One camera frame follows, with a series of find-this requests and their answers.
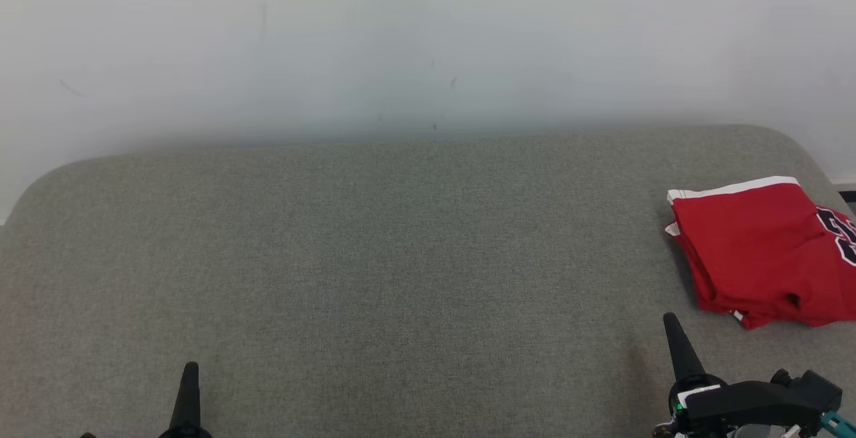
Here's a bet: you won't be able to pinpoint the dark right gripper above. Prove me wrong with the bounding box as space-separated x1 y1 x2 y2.
662 313 823 437

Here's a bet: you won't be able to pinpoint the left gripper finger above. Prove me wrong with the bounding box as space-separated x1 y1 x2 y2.
159 361 215 438

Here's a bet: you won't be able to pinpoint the red white-striped shorts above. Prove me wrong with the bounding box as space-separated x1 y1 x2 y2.
667 176 830 322

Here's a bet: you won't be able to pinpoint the red basketball jersey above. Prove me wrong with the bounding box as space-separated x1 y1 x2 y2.
664 184 856 330

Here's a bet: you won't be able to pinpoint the grey fabric sofa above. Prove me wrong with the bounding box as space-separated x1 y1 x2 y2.
0 125 856 438

